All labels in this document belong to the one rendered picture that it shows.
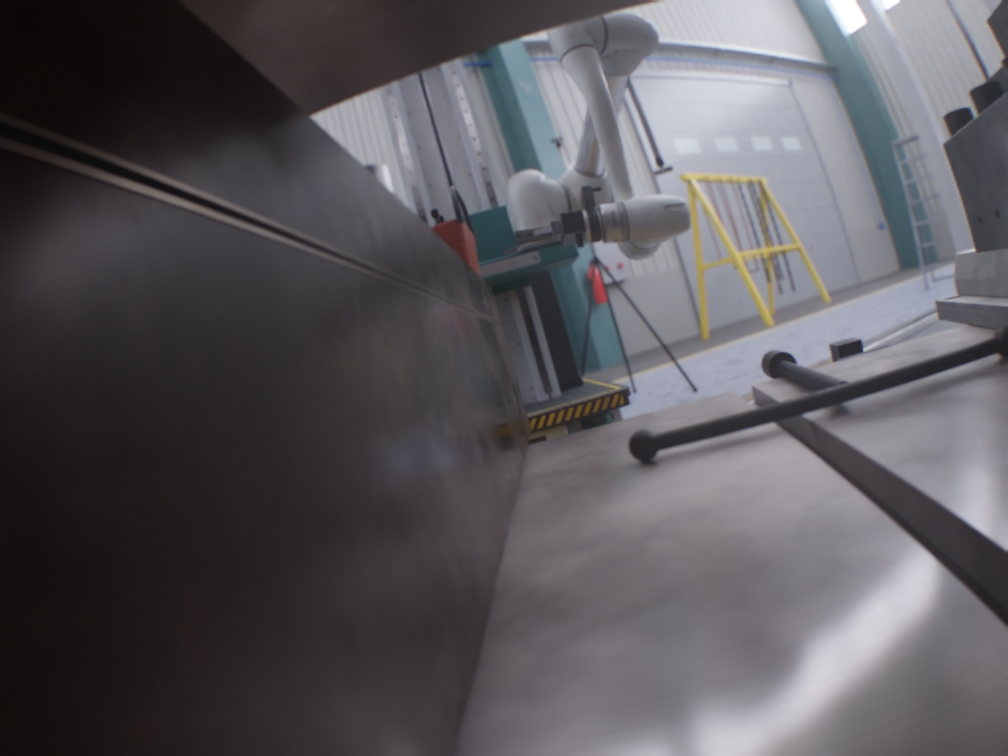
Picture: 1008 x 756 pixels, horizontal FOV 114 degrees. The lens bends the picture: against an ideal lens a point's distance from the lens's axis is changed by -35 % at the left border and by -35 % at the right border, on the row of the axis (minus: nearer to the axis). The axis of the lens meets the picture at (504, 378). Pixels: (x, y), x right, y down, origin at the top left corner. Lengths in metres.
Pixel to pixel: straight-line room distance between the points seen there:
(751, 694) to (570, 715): 0.10
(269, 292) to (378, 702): 0.17
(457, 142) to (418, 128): 0.17
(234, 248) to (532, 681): 0.28
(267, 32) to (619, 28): 1.07
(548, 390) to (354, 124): 7.06
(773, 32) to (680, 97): 4.88
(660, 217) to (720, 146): 9.59
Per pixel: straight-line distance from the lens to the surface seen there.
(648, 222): 1.13
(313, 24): 0.51
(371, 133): 8.31
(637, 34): 1.46
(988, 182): 0.98
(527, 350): 1.77
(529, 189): 1.66
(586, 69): 1.31
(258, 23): 0.50
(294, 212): 0.26
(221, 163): 0.22
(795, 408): 0.72
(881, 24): 3.62
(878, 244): 14.12
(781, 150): 12.04
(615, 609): 0.38
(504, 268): 1.59
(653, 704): 0.29
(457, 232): 1.07
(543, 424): 1.46
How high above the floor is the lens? 0.50
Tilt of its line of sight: 2 degrees down
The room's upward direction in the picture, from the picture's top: 16 degrees counter-clockwise
